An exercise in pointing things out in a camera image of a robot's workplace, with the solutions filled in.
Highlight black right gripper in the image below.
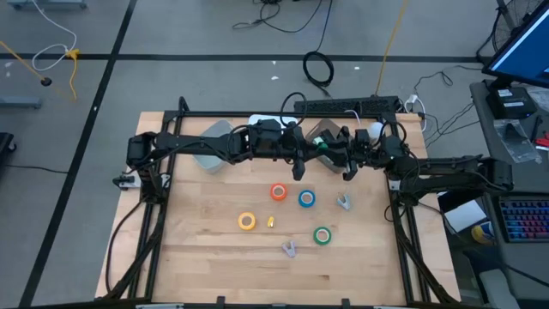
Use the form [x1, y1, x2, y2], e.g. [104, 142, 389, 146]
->
[328, 127, 360, 181]

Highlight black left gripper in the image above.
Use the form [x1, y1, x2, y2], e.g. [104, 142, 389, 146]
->
[281, 124, 327, 181]

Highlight blue block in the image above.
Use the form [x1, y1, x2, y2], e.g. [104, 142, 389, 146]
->
[298, 189, 317, 209]

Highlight orange tape roll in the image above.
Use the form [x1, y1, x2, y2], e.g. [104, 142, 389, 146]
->
[269, 183, 288, 202]

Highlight green tape roll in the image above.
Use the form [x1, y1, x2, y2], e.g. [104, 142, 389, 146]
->
[312, 226, 333, 246]

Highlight yellow tape roll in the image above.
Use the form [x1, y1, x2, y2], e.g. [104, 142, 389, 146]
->
[238, 211, 257, 232]

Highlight smoky transparent storage bin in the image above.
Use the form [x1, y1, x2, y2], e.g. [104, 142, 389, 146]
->
[305, 118, 349, 174]

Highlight long black power strip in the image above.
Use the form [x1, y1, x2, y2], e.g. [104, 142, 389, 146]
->
[293, 95, 401, 115]

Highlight white plastic storage bin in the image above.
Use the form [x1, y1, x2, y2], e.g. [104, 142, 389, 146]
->
[247, 113, 299, 130]

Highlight grey plastic storage bin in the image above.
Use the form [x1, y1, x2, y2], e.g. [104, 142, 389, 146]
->
[192, 118, 235, 175]

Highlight white paper sheet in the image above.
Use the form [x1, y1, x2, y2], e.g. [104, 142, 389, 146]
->
[443, 199, 488, 233]

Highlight clear plastic bag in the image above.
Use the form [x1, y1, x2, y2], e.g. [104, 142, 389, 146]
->
[492, 118, 542, 164]

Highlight black mini computer box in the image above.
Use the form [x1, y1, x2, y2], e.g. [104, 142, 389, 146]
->
[486, 87, 537, 120]

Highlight dark grey desk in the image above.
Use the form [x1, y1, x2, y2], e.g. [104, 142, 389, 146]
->
[469, 79, 549, 309]

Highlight black computer keyboard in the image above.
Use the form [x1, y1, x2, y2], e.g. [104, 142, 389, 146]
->
[499, 197, 549, 244]

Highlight large computer monitor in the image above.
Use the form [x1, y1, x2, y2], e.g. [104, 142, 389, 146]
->
[482, 0, 549, 89]

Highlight black floor fan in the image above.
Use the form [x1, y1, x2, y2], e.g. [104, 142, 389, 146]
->
[491, 0, 546, 52]

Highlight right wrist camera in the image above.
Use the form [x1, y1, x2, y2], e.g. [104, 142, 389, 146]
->
[353, 127, 373, 151]

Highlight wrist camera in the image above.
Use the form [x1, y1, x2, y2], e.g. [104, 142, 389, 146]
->
[353, 127, 373, 151]
[248, 118, 282, 158]

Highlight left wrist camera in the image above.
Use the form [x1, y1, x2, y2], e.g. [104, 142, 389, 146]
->
[248, 118, 282, 158]

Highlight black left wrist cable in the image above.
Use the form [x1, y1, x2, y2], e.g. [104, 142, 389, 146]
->
[280, 91, 309, 128]

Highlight coiled black cable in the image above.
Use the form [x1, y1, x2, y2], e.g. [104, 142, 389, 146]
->
[302, 50, 335, 87]

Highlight black aluminium rig frame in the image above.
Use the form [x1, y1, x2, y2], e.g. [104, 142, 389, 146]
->
[102, 96, 458, 309]

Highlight yellow hanging power cable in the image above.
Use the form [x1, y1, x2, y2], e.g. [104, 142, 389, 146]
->
[375, 0, 408, 96]

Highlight yellow extension cord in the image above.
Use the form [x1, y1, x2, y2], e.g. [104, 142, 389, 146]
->
[0, 40, 81, 103]

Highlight white floor cable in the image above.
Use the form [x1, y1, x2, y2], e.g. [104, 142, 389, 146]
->
[30, 0, 78, 72]

